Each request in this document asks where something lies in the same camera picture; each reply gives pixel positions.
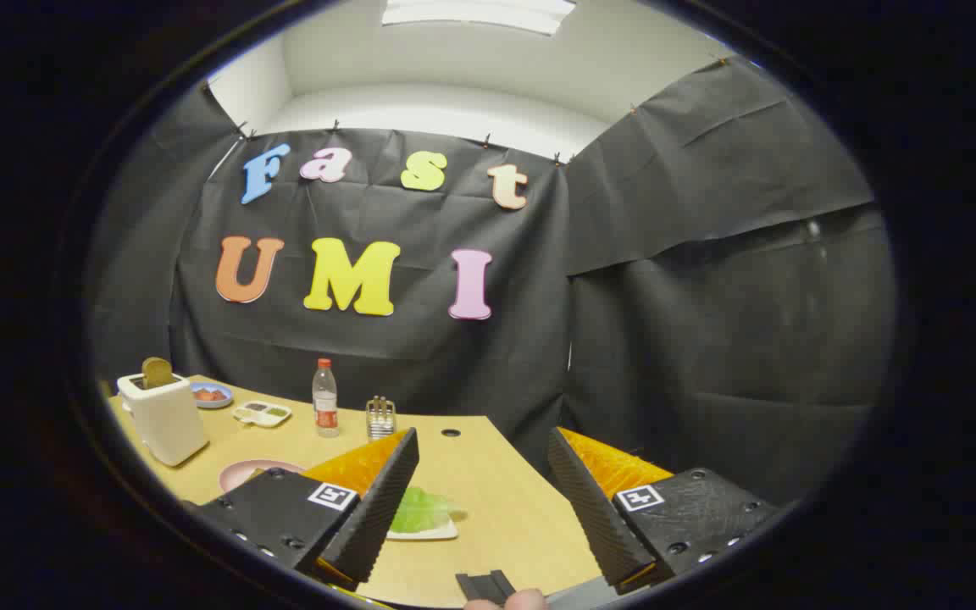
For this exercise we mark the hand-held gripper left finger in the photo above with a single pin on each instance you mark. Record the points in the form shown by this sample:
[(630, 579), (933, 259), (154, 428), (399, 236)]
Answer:
[(378, 508)]

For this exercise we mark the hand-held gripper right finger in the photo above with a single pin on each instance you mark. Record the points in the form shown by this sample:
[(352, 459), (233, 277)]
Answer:
[(594, 508)]

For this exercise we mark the green lettuce leaf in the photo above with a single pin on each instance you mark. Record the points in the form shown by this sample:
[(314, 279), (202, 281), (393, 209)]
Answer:
[(420, 511)]

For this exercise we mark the brown bread slice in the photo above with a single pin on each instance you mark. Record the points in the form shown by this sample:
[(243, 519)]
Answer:
[(157, 371)]

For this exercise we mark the white square plate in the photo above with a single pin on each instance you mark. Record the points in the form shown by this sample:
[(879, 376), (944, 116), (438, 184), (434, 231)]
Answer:
[(444, 533)]

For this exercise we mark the clear bottle with red cap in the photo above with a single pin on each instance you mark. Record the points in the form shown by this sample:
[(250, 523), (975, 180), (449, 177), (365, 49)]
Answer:
[(325, 398)]

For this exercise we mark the white divided condiment tray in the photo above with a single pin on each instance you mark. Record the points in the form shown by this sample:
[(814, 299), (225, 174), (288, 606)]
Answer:
[(280, 415)]

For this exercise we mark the pink round plate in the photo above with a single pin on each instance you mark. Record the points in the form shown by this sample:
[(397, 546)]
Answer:
[(242, 474)]

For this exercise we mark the small blue plate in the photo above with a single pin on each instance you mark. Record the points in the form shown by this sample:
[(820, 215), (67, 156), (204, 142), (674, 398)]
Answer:
[(223, 402)]

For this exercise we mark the red orange food pieces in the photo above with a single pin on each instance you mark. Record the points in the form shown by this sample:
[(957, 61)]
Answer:
[(210, 395)]

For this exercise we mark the black backdrop cloth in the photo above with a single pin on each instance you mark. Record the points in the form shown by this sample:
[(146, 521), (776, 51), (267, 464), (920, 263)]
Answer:
[(708, 339)]

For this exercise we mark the white toaster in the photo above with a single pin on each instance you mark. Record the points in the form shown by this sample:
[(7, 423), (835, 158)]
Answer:
[(170, 424)]

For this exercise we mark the ceiling light panel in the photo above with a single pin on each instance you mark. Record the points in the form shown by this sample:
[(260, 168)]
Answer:
[(479, 13)]

